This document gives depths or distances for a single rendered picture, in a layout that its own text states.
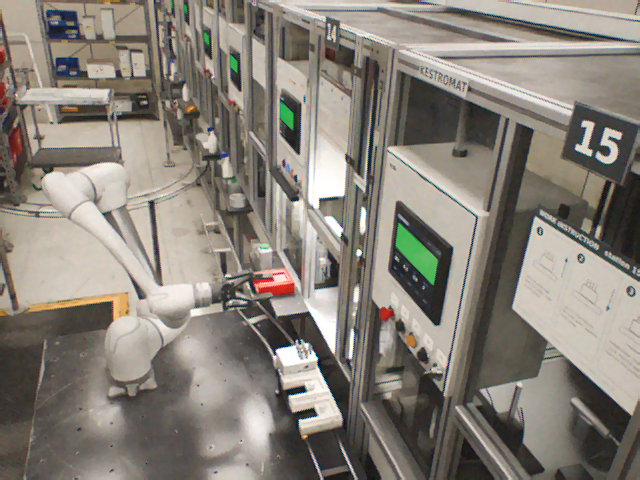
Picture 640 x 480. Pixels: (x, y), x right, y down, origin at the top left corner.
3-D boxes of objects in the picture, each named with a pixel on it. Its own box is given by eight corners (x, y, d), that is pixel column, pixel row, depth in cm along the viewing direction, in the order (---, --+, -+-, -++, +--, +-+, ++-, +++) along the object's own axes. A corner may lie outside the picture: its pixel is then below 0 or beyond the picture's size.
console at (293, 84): (270, 163, 251) (270, 57, 230) (329, 159, 260) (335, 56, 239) (297, 199, 216) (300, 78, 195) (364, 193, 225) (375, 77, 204)
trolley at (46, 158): (31, 191, 546) (9, 94, 503) (42, 172, 592) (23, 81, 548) (122, 188, 565) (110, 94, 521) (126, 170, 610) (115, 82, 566)
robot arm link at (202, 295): (194, 292, 191) (211, 289, 193) (191, 279, 199) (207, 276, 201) (196, 314, 196) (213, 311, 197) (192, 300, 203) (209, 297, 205)
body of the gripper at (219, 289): (211, 309, 198) (237, 305, 201) (210, 289, 194) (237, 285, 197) (208, 298, 204) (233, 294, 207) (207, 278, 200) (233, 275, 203)
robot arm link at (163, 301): (191, 277, 195) (190, 290, 206) (144, 283, 190) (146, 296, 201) (195, 306, 191) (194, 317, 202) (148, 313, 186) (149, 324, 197)
